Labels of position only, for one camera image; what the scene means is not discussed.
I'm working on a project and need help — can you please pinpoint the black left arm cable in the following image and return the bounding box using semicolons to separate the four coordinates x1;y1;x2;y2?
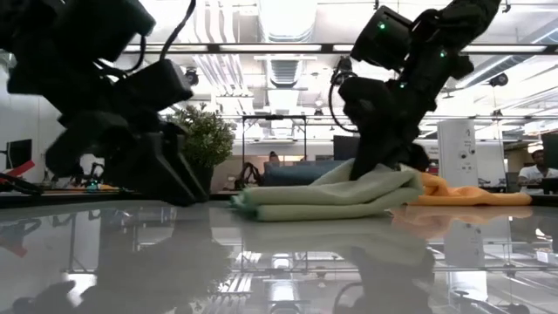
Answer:
93;0;197;75

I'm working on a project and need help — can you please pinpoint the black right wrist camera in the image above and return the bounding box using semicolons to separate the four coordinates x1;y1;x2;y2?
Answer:
337;77;396;128

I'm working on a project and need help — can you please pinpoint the black beam with light strips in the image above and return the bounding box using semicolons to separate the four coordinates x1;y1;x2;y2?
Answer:
124;42;558;55

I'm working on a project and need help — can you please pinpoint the green microfiber towel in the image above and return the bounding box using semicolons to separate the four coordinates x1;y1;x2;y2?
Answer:
229;158;425;222

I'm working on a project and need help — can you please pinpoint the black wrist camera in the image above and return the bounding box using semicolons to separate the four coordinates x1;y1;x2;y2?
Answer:
124;58;195;113
337;77;396;128

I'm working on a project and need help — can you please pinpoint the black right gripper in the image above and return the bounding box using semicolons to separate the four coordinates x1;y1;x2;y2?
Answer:
348;108;435;182

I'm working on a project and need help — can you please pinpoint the large dark monitor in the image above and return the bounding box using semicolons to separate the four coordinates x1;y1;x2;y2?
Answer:
333;134;362;161

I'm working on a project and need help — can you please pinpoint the artificial plant in black pot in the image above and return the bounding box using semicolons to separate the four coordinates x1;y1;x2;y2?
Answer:
167;103;236;194

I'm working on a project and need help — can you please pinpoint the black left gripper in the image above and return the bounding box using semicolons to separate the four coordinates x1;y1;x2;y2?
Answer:
45;108;210;207

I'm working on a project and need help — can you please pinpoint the red object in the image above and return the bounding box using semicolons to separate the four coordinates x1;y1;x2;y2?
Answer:
0;160;36;180

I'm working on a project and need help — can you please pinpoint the white column with sensors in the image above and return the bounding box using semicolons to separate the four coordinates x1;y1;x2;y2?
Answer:
437;119;479;188

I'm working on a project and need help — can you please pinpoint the black table frame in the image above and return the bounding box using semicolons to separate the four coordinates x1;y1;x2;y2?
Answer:
0;188;558;209

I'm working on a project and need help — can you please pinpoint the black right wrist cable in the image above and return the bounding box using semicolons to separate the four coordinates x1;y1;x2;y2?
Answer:
328;56;361;134

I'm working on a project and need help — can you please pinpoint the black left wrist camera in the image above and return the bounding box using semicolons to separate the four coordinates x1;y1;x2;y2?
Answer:
124;58;195;113

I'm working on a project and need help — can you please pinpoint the black monitor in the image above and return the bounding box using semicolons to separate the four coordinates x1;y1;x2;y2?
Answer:
6;139;33;169
541;133;558;170

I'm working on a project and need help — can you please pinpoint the orange microfiber towel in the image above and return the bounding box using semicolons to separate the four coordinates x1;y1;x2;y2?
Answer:
409;172;534;208

